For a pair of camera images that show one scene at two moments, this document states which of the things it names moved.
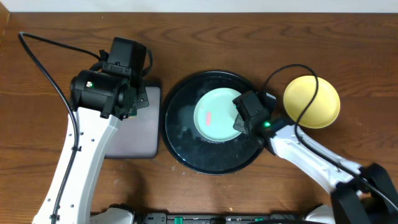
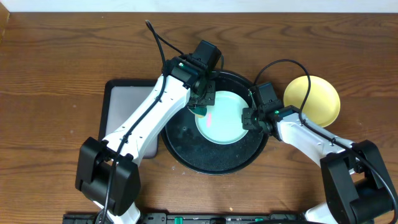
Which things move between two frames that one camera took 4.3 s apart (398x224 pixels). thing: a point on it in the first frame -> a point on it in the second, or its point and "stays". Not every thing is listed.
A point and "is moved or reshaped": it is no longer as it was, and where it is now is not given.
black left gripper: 144,101 -> 212,100
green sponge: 132,112 is moved or reshaped
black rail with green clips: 217,218 stays
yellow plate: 321,111 stays
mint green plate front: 214,114 stays
